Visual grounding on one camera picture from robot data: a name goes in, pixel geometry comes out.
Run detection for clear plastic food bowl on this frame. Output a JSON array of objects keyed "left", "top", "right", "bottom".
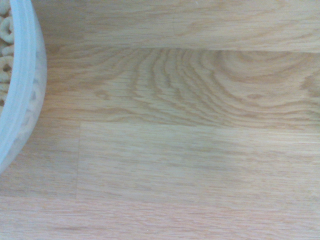
[{"left": 0, "top": 0, "right": 48, "bottom": 176}]

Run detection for beige cereal rings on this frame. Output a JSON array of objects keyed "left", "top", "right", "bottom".
[{"left": 0, "top": 4, "right": 15, "bottom": 109}]

